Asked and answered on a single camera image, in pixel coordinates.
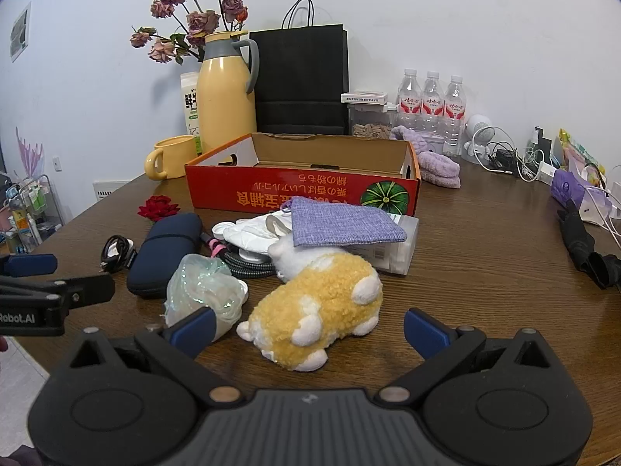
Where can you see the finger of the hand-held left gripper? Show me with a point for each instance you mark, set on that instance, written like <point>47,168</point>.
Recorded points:
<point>29,265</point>
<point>82,289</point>

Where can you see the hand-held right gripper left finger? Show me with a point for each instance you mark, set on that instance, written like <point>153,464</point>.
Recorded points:
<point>194,331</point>

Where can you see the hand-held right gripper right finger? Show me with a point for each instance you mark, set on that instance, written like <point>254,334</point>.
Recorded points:
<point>427,332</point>

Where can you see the iridescent plastic bag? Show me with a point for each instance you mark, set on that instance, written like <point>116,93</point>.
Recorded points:
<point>203,281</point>

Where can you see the navy glasses case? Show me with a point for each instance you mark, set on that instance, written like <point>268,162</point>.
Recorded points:
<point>162,252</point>

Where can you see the clear plastic wipes box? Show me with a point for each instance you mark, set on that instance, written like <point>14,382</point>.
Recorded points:
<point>398,252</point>

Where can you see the white round lid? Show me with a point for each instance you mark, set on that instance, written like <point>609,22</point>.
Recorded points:
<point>253,257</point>
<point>223,230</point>

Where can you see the red fabric rose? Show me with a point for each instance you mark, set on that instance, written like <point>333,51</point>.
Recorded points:
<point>157,207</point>

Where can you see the yellow corgi plush toy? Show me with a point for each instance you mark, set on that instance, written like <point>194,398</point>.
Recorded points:
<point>320,296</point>

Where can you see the white fluffy plush toy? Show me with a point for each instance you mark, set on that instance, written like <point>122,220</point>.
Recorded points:
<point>291,259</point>

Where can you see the purple fabric pouch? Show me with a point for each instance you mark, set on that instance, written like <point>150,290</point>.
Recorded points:
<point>339,225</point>

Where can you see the red cardboard box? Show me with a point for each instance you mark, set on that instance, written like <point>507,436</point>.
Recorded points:
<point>271,194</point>

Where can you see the yellow mug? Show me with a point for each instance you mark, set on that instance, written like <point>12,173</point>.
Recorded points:
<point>174,158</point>

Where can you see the black folded umbrella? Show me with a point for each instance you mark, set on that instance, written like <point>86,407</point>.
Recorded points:
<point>580,242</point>

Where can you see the lavender plastic tub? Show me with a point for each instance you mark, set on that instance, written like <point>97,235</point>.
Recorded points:
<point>432,144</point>

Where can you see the black power adapter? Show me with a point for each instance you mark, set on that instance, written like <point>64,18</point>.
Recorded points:
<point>505,159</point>

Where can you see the purple fluffy headband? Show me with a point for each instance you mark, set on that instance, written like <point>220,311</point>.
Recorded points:
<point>405,135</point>

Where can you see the white charger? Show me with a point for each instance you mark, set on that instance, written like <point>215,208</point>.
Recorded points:
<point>546,173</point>

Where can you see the purple tissue packet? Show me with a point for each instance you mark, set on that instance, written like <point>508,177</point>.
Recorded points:
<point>572,189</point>

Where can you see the small white desk fan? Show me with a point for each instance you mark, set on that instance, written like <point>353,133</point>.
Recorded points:
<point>480,131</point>

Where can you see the clear container of nuts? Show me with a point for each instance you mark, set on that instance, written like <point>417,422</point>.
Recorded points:
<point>371,128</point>

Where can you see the white milk carton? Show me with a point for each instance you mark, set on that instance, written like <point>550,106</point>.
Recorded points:
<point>190,102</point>

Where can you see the clear water bottle red label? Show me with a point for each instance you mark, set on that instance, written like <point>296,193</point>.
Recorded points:
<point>432,102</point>
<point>454,107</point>
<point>409,99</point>

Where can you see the colourful snack packets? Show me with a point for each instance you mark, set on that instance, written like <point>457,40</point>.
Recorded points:
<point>580,153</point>

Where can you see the yellow thermos jug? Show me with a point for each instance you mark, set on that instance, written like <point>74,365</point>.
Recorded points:
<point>225,97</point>

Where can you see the white flat box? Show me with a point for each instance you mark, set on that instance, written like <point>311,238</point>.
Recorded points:
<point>365,97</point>

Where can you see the black paper bag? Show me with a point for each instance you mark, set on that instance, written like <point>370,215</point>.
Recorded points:
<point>301,73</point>

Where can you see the dried pink flower bouquet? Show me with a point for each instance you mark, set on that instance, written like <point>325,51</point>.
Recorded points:
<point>199,22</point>

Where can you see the white wall socket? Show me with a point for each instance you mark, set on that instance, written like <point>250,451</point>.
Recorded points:
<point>57,163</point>

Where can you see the purple coral wall sticker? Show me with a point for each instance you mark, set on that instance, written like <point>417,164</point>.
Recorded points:
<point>28,153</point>

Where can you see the wall poster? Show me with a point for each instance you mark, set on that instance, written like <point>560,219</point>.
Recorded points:
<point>20,31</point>

